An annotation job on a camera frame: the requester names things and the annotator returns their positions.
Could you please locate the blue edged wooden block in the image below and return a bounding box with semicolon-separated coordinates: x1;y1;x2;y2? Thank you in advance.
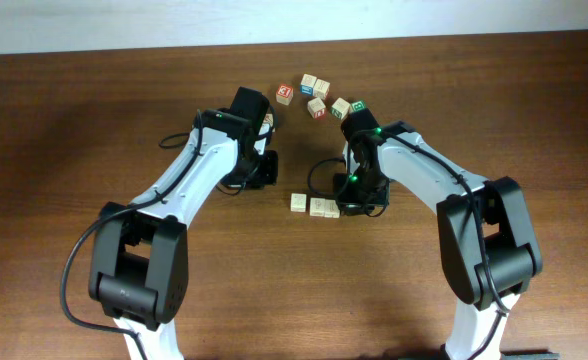
309;198;326;217

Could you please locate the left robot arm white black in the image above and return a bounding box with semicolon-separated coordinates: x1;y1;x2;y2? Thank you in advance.
88;87;278;359

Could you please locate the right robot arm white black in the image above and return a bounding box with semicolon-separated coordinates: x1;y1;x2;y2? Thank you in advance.
333;109;543;359

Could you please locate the carrot picture wooden block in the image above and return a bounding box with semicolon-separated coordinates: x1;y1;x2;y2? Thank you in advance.
264;113;274;127

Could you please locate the red number wooden block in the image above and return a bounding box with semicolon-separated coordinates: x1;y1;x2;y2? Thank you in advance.
275;84;294;106

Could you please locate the green letter B block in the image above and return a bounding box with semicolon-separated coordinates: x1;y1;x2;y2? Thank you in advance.
350;100;367;112

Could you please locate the red sided wooden block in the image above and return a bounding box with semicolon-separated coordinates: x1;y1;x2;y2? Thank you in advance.
307;97;327;119

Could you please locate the green sided wooden block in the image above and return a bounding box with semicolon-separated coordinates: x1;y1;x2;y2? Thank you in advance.
330;98;350;121

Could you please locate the blue sided wooden block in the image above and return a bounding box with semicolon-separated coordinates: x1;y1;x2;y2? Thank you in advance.
300;74;317;96

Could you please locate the plain picture wooden block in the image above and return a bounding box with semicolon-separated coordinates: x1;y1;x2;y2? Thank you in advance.
313;79;330;100

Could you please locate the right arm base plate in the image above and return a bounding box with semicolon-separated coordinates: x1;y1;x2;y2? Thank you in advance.
441;342;560;360

